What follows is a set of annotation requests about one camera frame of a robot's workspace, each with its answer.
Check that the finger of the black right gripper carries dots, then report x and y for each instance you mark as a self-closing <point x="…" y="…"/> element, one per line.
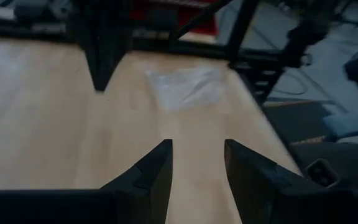
<point x="112" y="62"/>
<point x="96" y="65"/>

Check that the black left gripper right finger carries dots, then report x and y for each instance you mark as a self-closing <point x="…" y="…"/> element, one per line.
<point x="266" y="193"/>

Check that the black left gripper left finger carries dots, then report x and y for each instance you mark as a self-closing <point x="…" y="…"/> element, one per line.
<point x="135" y="199"/>

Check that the clear plastic zip bag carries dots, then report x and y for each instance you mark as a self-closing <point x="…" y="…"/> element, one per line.
<point x="185" y="88"/>

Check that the red cabinet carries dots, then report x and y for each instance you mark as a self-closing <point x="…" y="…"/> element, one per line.
<point x="197" y="18"/>

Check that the blue seat pad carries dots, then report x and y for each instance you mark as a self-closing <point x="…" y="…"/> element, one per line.
<point x="350" y="125"/>

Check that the small black camera box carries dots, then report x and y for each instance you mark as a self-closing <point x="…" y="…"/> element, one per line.
<point x="322" y="173"/>

